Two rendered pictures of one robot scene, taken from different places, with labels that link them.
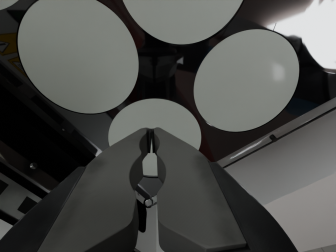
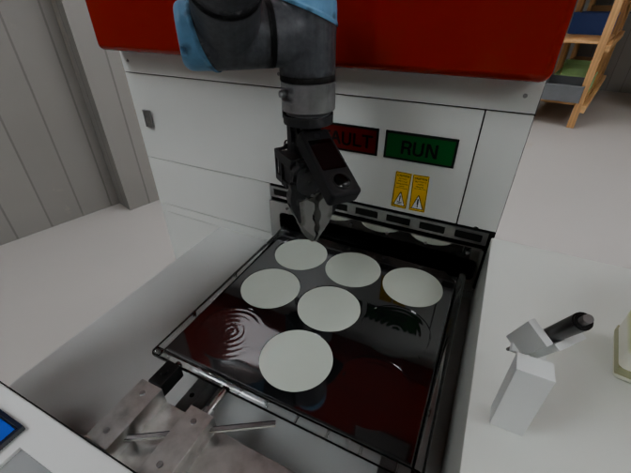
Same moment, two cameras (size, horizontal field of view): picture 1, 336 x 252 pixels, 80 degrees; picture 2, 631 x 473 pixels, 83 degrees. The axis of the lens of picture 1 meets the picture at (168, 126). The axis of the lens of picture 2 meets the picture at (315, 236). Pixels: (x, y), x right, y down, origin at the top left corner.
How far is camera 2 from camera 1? 0.50 m
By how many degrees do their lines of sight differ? 34
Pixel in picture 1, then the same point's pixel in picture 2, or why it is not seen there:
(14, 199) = (350, 208)
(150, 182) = (291, 236)
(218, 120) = (274, 271)
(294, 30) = (263, 312)
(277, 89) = (252, 292)
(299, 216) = not seen: outside the picture
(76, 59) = (354, 268)
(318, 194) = not seen: outside the picture
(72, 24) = (361, 277)
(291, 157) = (177, 294)
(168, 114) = (301, 265)
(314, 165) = (151, 296)
